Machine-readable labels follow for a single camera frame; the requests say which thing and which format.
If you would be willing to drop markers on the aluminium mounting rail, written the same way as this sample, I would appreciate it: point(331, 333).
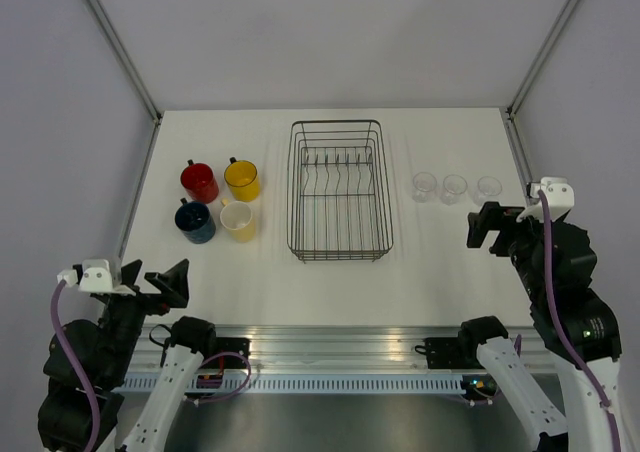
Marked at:
point(337, 349)

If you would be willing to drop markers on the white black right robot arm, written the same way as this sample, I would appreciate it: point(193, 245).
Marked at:
point(554, 261)

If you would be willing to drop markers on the right aluminium frame post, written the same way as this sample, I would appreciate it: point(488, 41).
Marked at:
point(542, 56)

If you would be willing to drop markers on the clear glass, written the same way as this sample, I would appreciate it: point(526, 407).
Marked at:
point(424, 187)
point(488, 189)
point(454, 188)

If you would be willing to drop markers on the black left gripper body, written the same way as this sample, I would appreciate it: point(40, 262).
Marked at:
point(129, 312)

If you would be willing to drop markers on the white slotted cable duct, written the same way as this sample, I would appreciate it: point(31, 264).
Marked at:
point(348, 384)

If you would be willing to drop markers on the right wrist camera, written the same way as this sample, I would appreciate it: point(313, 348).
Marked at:
point(549, 198)

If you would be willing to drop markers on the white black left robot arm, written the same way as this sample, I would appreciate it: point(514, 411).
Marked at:
point(88, 360)

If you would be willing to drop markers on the pale yellow mug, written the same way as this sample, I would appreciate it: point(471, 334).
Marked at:
point(238, 220)

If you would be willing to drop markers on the black wire dish rack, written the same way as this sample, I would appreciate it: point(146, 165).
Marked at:
point(338, 191)

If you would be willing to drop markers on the blue mug black handle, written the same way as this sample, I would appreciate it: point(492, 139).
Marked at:
point(194, 220)

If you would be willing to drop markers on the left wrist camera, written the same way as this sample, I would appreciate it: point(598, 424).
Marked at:
point(98, 276)

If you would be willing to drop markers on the aluminium frame post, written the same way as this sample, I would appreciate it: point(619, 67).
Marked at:
point(542, 56)
point(105, 25)

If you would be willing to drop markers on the left aluminium frame post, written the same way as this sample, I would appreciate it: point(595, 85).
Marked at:
point(105, 25)

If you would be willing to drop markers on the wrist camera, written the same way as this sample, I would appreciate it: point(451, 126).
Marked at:
point(98, 276)
point(549, 198)

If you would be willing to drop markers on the yellow mug black handle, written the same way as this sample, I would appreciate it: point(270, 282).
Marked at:
point(242, 179)

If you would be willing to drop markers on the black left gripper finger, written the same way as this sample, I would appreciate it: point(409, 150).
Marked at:
point(129, 275)
point(172, 286)

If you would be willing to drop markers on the red mug black handle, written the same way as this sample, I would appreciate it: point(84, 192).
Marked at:
point(199, 182)

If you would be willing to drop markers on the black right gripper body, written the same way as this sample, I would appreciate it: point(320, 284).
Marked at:
point(517, 240)

